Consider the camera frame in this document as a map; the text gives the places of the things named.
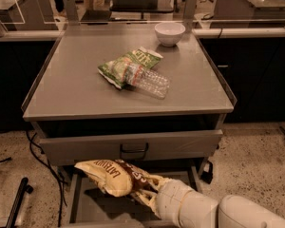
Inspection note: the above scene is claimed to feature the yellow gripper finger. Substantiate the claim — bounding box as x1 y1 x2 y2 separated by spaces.
146 175 170 191
136 190 158 214

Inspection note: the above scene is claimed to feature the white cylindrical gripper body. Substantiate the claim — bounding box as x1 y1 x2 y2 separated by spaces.
155 180 192 227

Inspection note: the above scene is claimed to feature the brown chip bag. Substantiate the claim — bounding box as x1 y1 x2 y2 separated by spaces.
75 160 153 197

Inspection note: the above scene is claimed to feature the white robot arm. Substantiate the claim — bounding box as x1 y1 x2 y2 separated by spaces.
139 175 285 228

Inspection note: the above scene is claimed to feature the grey top drawer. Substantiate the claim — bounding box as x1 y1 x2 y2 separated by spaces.
40 130 222 166

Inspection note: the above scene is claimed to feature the grey open middle drawer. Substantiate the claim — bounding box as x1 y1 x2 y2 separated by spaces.
63 159 201 228

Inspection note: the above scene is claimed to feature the grey drawer cabinet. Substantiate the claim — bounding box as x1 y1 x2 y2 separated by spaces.
23 23 235 228

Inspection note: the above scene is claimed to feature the green chip bag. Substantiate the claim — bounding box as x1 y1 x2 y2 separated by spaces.
98 47 162 89

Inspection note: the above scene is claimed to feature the clear plastic water bottle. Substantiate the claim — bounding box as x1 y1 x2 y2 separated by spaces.
124 64 170 99

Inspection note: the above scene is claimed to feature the black bar on floor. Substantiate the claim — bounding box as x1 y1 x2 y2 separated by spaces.
6 177 33 228

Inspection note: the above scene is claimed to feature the white bowl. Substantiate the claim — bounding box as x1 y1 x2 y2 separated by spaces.
155 22 185 47

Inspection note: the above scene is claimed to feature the black floor cable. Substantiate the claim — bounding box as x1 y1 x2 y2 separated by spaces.
26 129 68 228

